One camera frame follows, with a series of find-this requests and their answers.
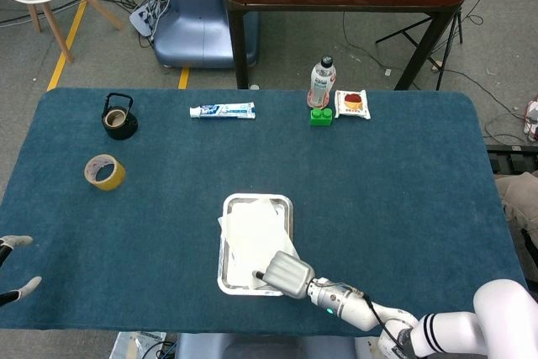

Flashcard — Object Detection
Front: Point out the clear plastic bag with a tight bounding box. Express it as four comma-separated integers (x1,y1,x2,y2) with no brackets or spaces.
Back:
109,331,167,359

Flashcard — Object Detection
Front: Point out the stainless steel tray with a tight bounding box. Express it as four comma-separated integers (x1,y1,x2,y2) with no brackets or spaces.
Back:
217,193,295,297

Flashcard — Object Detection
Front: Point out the white power strip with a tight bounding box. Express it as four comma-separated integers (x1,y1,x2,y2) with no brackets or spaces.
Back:
129,0,170,37

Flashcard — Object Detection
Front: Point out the white red snack packet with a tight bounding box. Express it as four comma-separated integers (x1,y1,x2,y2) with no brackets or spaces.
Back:
334,89,372,121

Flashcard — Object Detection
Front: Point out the white paper sheet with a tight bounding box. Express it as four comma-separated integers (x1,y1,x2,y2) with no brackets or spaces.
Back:
217,198,300,288

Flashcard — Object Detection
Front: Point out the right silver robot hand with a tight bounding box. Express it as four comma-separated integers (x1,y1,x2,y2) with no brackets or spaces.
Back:
251,251,316,300

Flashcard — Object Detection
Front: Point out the clear pink drink bottle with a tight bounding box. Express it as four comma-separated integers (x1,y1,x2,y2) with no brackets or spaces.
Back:
306,55,337,108

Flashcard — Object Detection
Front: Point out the red white floor device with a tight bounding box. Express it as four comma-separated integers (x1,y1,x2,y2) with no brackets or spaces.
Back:
523,96,538,142

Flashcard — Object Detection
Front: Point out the green building block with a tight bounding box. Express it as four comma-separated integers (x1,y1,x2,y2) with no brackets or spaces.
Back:
309,108,334,127

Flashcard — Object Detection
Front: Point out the yellow tape roll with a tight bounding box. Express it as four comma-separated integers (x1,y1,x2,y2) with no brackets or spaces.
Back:
83,153,127,192

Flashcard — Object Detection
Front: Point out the grey blue robot torso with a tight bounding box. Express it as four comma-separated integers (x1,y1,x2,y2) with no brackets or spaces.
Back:
174,332,358,359

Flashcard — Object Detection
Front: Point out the black teapot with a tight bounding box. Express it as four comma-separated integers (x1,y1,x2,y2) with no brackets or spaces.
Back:
100,92,139,141

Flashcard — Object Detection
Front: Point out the white blue toothpaste tube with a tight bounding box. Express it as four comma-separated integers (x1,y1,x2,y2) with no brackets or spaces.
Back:
188,101,256,120

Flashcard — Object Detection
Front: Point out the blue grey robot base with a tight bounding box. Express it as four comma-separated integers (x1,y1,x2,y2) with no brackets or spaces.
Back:
151,0,260,69

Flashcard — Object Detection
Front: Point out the person in beige trousers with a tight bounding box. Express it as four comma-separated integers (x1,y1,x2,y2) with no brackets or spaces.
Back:
495,170,538,230

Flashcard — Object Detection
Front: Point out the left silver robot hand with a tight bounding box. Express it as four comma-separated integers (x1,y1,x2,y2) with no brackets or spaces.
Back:
0,235,43,308

